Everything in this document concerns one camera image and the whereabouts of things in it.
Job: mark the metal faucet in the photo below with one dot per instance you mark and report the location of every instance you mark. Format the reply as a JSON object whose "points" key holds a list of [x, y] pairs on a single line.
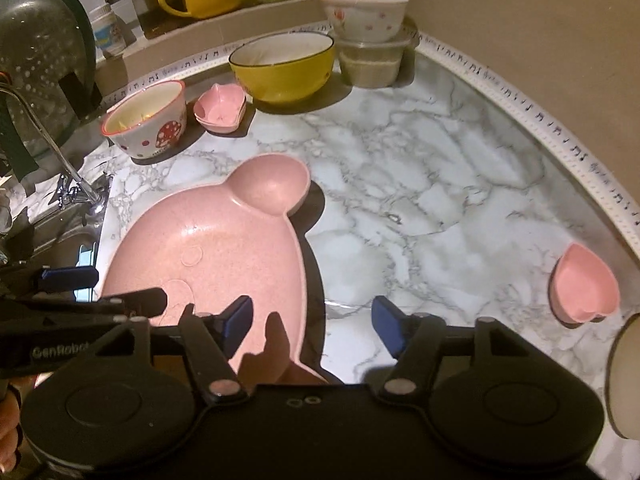
{"points": [[50, 145]]}

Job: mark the mushroom print bowl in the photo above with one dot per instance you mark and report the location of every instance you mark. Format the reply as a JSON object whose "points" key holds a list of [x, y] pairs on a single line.
{"points": [[145, 135]]}

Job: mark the white floral bowl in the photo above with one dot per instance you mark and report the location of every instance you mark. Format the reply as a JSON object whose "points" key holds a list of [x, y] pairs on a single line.
{"points": [[365, 17]]}

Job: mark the person's left hand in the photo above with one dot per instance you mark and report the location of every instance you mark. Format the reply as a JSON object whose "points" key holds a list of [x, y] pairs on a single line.
{"points": [[9, 430]]}

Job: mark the clear plastic container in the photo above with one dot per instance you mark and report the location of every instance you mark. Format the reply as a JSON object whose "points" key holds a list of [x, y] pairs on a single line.
{"points": [[372, 62]]}

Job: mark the pink heart dish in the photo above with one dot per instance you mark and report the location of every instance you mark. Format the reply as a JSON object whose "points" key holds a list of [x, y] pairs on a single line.
{"points": [[582, 285]]}

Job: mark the yellow bowl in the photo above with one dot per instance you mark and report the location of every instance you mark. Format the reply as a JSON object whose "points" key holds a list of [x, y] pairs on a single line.
{"points": [[285, 80]]}

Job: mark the white patterned sealing strip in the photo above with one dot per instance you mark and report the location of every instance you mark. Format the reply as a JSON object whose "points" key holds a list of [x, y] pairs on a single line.
{"points": [[550, 125]]}

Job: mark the metal colander green rim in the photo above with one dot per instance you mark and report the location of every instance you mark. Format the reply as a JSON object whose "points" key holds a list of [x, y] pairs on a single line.
{"points": [[40, 60]]}

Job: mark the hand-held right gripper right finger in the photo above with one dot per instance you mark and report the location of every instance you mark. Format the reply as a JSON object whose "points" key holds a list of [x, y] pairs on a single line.
{"points": [[390, 322]]}

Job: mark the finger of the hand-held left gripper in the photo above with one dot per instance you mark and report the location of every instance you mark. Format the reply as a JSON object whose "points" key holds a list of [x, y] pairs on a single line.
{"points": [[70, 277], [135, 302]]}

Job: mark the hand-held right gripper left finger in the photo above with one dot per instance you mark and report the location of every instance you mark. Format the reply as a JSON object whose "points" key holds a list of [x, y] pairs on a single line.
{"points": [[235, 322]]}

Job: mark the small white bottle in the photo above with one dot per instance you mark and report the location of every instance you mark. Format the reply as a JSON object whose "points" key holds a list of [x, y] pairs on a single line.
{"points": [[107, 30]]}

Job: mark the pink flower dish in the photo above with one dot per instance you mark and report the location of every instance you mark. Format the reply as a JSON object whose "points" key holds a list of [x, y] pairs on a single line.
{"points": [[220, 107]]}

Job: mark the dark glass jar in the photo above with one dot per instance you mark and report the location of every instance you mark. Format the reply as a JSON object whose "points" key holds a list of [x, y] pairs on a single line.
{"points": [[150, 10]]}

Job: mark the pink bear plate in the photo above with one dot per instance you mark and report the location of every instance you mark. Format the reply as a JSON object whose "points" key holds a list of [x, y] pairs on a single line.
{"points": [[210, 240]]}

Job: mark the cream bowl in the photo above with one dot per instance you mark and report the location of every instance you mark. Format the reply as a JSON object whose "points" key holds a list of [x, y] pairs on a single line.
{"points": [[627, 375]]}

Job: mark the metal sink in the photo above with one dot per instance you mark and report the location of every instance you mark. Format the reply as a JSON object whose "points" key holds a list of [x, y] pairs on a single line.
{"points": [[65, 250]]}

